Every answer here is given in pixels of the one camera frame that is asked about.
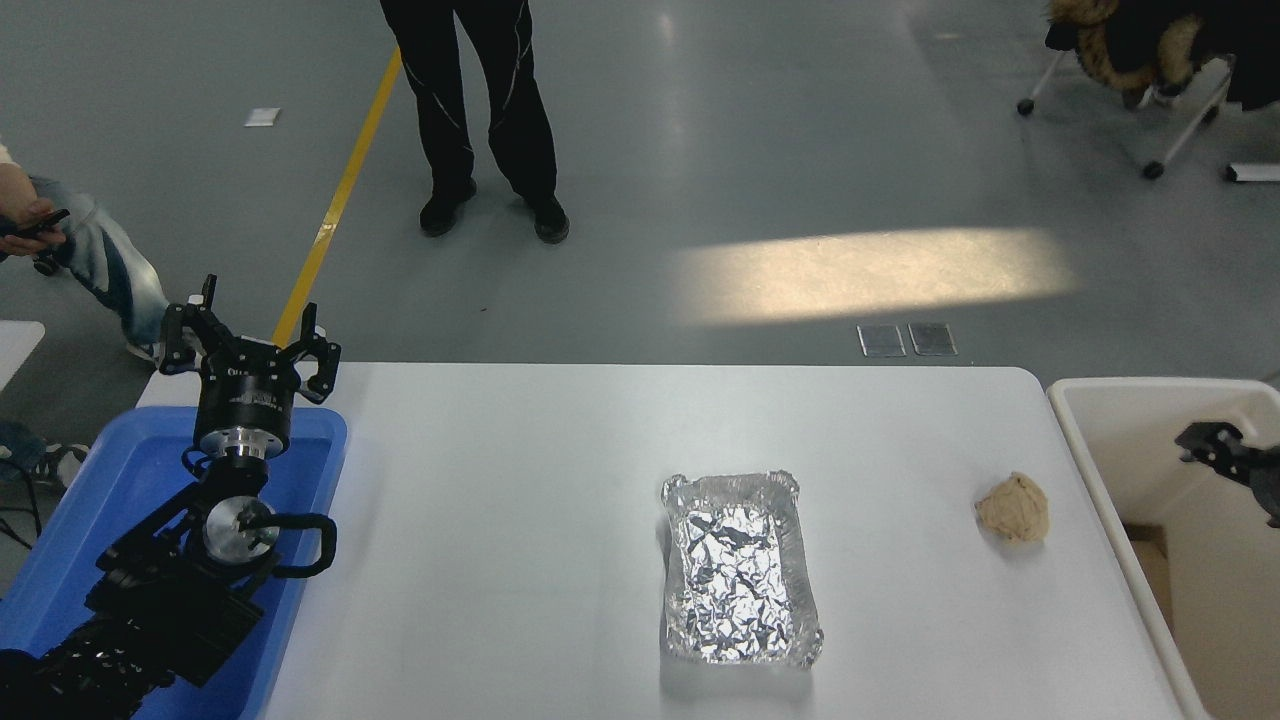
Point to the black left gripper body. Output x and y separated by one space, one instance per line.
245 395

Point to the person's hand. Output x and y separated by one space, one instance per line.
18 200

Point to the large pale plastic bin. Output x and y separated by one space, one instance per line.
1130 440

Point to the seated person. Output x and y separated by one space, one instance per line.
105 260

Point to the blue plastic tray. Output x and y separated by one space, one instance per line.
120 470

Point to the black chair caster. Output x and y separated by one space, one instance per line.
44 266

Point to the small white table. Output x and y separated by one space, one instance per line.
15 350

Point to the black phone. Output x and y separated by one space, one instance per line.
40 222

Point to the crumpled tan paper ball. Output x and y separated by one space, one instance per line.
1015 510

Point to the white paper sheet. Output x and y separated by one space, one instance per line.
263 117

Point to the white flat bar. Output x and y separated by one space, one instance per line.
1255 172

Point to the metal floor plate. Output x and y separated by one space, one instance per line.
881 339
932 338

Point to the standing person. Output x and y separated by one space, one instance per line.
500 100

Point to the white wheeled chair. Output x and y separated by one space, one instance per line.
1190 125

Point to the silver foil tray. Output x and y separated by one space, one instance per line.
738 570

